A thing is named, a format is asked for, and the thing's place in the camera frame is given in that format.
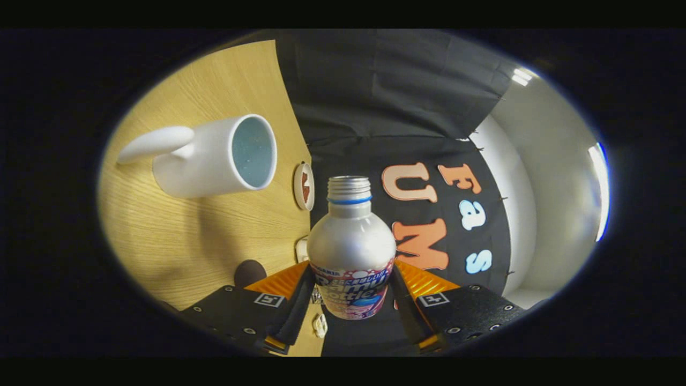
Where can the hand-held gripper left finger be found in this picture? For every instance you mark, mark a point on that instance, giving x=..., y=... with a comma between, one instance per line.
x=300, y=311

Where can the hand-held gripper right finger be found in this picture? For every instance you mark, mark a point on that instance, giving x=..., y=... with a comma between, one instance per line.
x=407, y=316

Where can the dark brown round coaster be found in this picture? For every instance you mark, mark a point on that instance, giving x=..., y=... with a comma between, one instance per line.
x=249, y=273

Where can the silver juice bottle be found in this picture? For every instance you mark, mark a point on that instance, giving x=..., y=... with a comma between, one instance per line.
x=351, y=241

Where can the white cup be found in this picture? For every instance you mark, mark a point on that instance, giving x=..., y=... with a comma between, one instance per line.
x=203, y=161

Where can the white divided snack tray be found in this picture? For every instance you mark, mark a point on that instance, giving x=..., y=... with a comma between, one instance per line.
x=320, y=326

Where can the white toaster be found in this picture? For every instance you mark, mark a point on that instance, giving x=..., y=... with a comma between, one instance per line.
x=302, y=251

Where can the white round plate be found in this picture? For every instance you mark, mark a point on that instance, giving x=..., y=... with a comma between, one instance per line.
x=297, y=187

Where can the red food pieces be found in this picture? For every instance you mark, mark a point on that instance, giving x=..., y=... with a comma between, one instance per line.
x=306, y=187

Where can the wooden table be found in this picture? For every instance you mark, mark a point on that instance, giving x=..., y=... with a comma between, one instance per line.
x=177, y=241

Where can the black backdrop cloth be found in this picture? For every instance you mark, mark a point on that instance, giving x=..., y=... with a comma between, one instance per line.
x=386, y=96

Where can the long ceiling light panel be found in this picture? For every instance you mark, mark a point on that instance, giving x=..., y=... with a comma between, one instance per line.
x=600, y=190

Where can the short ceiling light strip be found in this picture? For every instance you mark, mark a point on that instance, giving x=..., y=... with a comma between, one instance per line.
x=521, y=76

